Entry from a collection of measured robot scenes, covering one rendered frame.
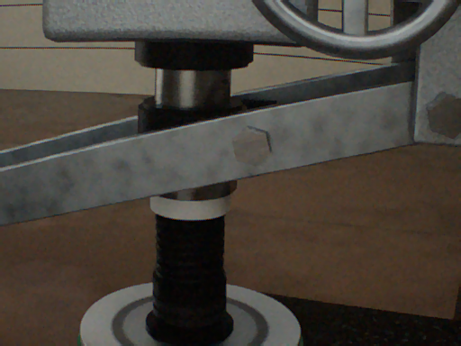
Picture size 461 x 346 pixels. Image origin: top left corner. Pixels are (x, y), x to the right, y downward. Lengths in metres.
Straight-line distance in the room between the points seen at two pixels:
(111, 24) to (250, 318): 0.33
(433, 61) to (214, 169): 0.19
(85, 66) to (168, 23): 6.90
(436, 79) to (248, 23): 0.14
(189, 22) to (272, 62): 6.25
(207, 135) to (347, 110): 0.11
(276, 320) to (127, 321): 0.15
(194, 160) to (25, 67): 7.24
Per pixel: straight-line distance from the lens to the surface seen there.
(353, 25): 0.40
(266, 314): 0.67
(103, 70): 7.26
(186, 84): 0.54
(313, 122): 0.51
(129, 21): 0.46
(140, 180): 0.53
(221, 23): 0.45
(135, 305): 0.68
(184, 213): 0.56
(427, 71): 0.49
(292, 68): 6.67
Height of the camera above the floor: 1.16
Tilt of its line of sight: 16 degrees down
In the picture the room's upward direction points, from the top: 2 degrees clockwise
